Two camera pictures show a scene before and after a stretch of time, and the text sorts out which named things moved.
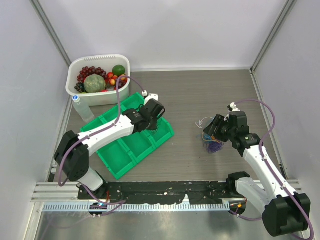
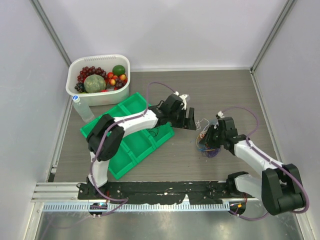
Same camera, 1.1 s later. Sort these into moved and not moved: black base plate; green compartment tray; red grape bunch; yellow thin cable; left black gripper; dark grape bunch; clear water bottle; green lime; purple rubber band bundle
Moved: left black gripper; yellow thin cable; purple rubber band bundle
Not moved: red grape bunch; dark grape bunch; black base plate; clear water bottle; green lime; green compartment tray
